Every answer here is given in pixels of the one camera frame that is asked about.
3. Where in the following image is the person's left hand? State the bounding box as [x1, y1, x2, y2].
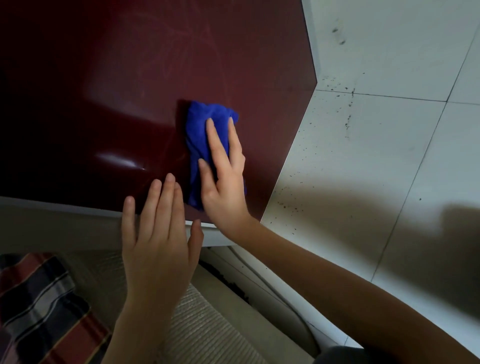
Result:
[121, 173, 205, 314]

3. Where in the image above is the person's right hand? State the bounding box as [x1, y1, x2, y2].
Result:
[197, 117, 253, 241]

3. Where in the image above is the blue microfiber cloth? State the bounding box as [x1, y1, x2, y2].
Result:
[185, 100, 248, 211]

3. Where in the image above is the person's left forearm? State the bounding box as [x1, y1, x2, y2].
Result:
[100, 302, 178, 364]

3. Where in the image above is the person's right forearm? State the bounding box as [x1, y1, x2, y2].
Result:
[227, 217, 480, 364]

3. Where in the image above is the red and navy striped blanket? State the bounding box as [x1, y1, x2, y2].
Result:
[0, 253, 113, 364]

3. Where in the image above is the dark red glossy panel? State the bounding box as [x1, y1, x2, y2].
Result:
[0, 0, 319, 229]

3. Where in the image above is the white curved bed frame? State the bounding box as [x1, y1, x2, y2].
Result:
[198, 244, 351, 357]

